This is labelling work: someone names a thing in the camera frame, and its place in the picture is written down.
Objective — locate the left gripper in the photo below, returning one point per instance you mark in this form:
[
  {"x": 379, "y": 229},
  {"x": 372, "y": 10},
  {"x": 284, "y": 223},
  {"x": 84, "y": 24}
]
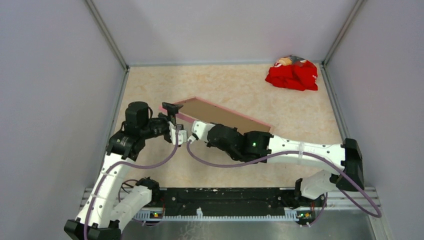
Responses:
[{"x": 172, "y": 110}]

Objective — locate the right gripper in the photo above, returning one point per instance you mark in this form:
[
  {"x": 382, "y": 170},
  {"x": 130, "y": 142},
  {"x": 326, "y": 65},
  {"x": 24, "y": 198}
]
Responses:
[{"x": 209, "y": 143}]

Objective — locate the pink wooden picture frame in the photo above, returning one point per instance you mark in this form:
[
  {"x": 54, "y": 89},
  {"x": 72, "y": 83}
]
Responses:
[{"x": 185, "y": 114}]

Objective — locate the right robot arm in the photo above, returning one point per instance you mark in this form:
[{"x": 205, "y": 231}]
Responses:
[{"x": 340, "y": 165}]

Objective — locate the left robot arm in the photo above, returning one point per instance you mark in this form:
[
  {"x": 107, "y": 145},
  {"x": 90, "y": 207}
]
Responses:
[{"x": 101, "y": 218}]

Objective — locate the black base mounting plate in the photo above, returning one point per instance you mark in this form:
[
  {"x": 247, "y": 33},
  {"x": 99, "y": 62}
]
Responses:
[{"x": 229, "y": 202}]

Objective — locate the red crumpled cloth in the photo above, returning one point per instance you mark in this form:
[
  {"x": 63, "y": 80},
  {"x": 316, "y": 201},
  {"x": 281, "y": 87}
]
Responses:
[{"x": 294, "y": 73}]

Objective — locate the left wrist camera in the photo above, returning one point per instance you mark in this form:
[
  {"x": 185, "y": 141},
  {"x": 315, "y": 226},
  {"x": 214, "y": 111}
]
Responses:
[{"x": 178, "y": 134}]

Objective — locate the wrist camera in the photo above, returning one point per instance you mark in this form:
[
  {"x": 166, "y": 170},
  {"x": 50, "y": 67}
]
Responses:
[
  {"x": 200, "y": 130},
  {"x": 178, "y": 134}
]

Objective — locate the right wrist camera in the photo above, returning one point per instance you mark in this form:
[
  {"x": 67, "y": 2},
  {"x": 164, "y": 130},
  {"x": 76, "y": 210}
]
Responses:
[{"x": 200, "y": 130}]

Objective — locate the aluminium rail with cable duct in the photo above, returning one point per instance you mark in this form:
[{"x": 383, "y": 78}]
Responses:
[{"x": 333, "y": 201}]

